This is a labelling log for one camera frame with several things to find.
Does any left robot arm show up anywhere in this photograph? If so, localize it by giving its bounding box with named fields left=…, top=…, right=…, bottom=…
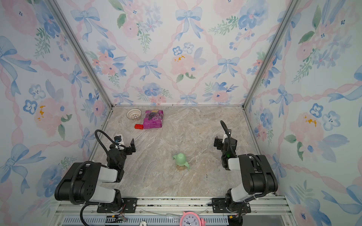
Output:
left=54, top=139, right=138, bottom=213

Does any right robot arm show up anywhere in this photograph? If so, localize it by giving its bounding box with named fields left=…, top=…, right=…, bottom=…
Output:
left=209, top=135, right=278, bottom=215

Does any red toy brick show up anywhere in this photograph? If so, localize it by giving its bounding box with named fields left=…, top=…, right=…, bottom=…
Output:
left=134, top=124, right=144, bottom=130

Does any patterned white bowl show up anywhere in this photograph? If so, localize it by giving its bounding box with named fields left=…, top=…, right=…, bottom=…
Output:
left=126, top=108, right=142, bottom=120

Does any purple snack box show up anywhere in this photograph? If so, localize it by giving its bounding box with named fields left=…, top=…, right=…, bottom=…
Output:
left=143, top=110, right=164, bottom=130

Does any pink alarm clock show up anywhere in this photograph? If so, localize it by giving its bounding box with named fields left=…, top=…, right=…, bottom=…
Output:
left=179, top=211, right=206, bottom=226

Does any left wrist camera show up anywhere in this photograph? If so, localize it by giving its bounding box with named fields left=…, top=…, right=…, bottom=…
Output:
left=114, top=134, right=124, bottom=146

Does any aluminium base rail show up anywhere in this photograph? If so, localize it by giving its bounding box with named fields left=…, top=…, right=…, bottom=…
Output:
left=50, top=195, right=297, bottom=226

